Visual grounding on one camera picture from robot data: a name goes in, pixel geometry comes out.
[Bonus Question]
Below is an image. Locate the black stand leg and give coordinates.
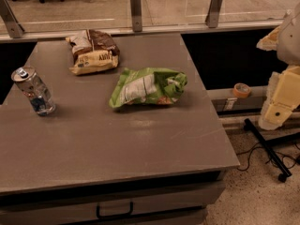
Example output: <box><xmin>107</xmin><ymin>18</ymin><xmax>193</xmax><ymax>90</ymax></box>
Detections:
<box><xmin>244</xmin><ymin>118</ymin><xmax>300</xmax><ymax>183</ymax></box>

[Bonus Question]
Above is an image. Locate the middle metal glass bracket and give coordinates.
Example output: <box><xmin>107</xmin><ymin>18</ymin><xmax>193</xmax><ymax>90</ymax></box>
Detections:
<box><xmin>130</xmin><ymin>0</ymin><xmax>143</xmax><ymax>32</ymax></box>

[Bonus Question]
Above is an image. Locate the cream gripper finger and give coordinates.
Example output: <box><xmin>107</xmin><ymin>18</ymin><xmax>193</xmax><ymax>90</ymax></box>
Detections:
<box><xmin>259</xmin><ymin>66</ymin><xmax>300</xmax><ymax>130</ymax></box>
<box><xmin>256</xmin><ymin>26</ymin><xmax>280</xmax><ymax>51</ymax></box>

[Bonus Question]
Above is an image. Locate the black drawer handle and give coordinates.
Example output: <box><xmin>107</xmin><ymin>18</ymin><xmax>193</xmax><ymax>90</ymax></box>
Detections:
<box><xmin>96</xmin><ymin>202</ymin><xmax>134</xmax><ymax>221</ymax></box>

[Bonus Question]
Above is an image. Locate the grey cabinet drawer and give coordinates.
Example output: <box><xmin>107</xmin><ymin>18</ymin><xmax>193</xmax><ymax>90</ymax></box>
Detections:
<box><xmin>0</xmin><ymin>181</ymin><xmax>225</xmax><ymax>225</ymax></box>

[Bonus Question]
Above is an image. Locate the right metal glass bracket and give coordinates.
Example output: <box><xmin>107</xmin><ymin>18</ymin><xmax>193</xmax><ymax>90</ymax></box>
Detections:
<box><xmin>205</xmin><ymin>0</ymin><xmax>223</xmax><ymax>28</ymax></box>

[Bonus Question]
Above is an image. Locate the black floor cable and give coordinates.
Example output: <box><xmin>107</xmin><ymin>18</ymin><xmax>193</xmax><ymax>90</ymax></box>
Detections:
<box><xmin>236</xmin><ymin>141</ymin><xmax>300</xmax><ymax>173</ymax></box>

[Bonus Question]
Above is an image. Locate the green chip bag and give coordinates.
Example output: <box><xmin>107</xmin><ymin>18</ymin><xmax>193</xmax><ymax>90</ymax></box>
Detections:
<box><xmin>109</xmin><ymin>67</ymin><xmax>188</xmax><ymax>108</ymax></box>

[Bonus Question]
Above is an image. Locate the brown chip bag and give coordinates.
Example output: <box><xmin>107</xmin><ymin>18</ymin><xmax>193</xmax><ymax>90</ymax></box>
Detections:
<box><xmin>66</xmin><ymin>30</ymin><xmax>120</xmax><ymax>76</ymax></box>

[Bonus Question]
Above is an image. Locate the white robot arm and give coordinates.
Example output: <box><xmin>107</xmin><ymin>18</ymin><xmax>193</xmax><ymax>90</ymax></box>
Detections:
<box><xmin>256</xmin><ymin>4</ymin><xmax>300</xmax><ymax>130</ymax></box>

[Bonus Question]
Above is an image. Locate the left metal glass bracket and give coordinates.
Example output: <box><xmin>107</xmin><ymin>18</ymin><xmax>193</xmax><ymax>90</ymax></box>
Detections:
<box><xmin>0</xmin><ymin>0</ymin><xmax>24</xmax><ymax>38</ymax></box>

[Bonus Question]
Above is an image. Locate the metal glass bracket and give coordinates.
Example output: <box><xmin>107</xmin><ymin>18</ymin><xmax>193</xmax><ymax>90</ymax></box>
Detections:
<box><xmin>0</xmin><ymin>0</ymin><xmax>24</xmax><ymax>38</ymax></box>
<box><xmin>130</xmin><ymin>0</ymin><xmax>143</xmax><ymax>32</ymax></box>
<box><xmin>205</xmin><ymin>0</ymin><xmax>223</xmax><ymax>28</ymax></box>

